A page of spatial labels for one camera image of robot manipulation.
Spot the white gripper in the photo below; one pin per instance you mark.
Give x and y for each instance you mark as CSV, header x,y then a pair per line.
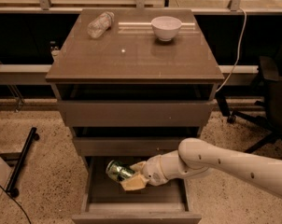
x,y
152,171

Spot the green soda can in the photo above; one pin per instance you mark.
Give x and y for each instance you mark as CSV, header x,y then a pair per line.
x,y
118,172

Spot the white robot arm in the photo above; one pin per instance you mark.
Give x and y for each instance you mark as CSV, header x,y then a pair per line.
x,y
195,158

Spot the open bottom drawer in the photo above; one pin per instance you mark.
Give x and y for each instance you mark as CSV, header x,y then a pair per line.
x,y
106,202

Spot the middle drawer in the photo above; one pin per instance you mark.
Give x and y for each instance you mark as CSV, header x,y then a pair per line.
x,y
131,146

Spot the top drawer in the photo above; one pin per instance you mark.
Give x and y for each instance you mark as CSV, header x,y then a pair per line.
x,y
131,114

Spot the grey drawer cabinet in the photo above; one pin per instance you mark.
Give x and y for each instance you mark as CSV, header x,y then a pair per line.
x,y
129,63

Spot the black wheeled stand leg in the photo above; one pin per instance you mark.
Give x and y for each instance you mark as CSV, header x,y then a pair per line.
x,y
11,189

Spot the black office chair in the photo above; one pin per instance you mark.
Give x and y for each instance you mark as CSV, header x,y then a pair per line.
x,y
270,75

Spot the white ceramic bowl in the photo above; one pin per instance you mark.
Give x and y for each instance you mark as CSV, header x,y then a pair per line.
x,y
166,27

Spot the clear plastic bottle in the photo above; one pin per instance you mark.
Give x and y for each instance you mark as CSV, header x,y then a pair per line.
x,y
99,25

